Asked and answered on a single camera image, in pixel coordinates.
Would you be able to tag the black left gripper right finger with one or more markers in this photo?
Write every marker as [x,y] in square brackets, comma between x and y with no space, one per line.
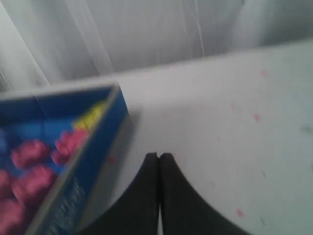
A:
[183,210]

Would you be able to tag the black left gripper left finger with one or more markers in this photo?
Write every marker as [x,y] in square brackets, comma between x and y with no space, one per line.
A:
[136,211]

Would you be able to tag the blue board with wooden edge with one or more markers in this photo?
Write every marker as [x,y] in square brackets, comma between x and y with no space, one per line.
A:
[45,116]

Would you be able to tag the pink dough lump upper right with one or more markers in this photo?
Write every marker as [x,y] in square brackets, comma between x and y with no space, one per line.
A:
[67,145]

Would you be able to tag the pink dough lump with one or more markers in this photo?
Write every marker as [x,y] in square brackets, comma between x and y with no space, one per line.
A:
[29,153]
[12,217]
[67,145]
[31,188]

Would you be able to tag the yellow dough lump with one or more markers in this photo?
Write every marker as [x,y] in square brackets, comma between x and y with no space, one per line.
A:
[90,118]

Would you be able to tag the pink dough lump middle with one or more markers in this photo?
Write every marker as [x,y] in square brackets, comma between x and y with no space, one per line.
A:
[31,188]

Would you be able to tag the pink dough lump upper left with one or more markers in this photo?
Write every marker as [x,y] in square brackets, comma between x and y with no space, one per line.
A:
[29,153]

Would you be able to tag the pink dough lump lower left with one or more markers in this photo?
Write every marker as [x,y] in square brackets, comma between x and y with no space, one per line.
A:
[12,217]

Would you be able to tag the pink dough lump left edge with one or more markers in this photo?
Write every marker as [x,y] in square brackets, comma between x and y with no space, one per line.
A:
[5,184]

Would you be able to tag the white backdrop sheet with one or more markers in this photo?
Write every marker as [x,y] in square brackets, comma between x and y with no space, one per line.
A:
[45,42]

